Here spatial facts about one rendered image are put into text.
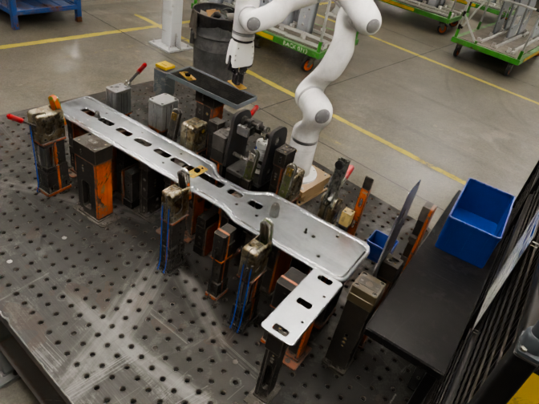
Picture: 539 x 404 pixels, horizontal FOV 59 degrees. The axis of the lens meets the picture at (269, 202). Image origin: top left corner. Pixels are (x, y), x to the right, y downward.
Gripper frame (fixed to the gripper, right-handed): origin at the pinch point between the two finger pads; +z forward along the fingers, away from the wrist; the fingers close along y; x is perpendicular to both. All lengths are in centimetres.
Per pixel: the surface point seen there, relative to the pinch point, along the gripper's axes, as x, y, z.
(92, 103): -44, 39, 24
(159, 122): -14.3, 25.5, 21.0
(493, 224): 97, -45, 21
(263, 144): 26.5, 6.1, 13.9
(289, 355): 83, 34, 53
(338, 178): 59, 2, 10
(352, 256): 79, 11, 24
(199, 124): 0.9, 17.0, 16.2
